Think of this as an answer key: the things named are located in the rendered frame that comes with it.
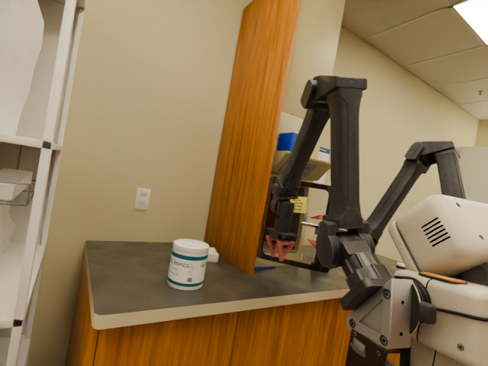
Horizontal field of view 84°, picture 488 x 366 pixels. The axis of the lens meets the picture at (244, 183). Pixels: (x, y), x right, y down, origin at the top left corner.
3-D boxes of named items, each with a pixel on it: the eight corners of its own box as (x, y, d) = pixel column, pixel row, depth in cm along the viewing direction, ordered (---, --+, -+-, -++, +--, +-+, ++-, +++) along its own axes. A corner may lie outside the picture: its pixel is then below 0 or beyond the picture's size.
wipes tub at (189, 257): (162, 277, 102) (168, 237, 102) (194, 275, 109) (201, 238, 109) (173, 292, 91) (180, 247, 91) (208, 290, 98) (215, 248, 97)
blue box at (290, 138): (276, 151, 132) (279, 133, 132) (291, 155, 137) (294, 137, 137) (290, 151, 124) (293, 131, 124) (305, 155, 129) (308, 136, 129)
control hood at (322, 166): (267, 171, 132) (271, 150, 131) (314, 180, 149) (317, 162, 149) (282, 172, 122) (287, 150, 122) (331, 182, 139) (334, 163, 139)
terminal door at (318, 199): (256, 257, 132) (270, 176, 132) (320, 271, 126) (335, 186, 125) (255, 257, 131) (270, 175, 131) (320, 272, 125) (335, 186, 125)
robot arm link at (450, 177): (452, 128, 89) (461, 145, 94) (407, 142, 98) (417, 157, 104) (482, 268, 68) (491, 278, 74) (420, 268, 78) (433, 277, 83)
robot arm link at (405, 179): (428, 143, 92) (438, 158, 98) (412, 140, 97) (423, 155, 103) (357, 249, 93) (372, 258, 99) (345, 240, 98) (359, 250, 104)
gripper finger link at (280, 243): (279, 256, 101) (283, 231, 101) (292, 263, 95) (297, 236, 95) (264, 256, 97) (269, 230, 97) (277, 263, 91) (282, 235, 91)
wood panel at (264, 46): (203, 242, 162) (243, 8, 160) (208, 242, 163) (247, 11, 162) (247, 274, 120) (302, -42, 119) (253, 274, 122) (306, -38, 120)
